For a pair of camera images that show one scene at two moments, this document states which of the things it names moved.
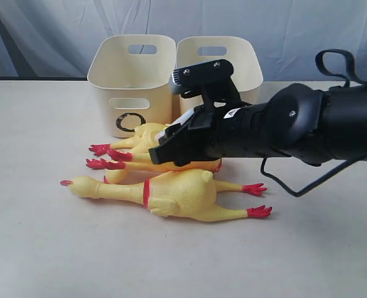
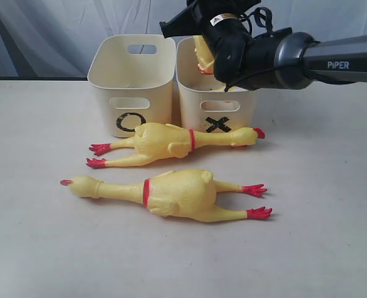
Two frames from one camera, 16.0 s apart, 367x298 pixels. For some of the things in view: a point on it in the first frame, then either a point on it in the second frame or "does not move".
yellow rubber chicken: x=189 y=195 does not move
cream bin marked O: x=135 y=71 does not move
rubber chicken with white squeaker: x=110 y=166 → x=205 y=61
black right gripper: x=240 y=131 → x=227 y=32
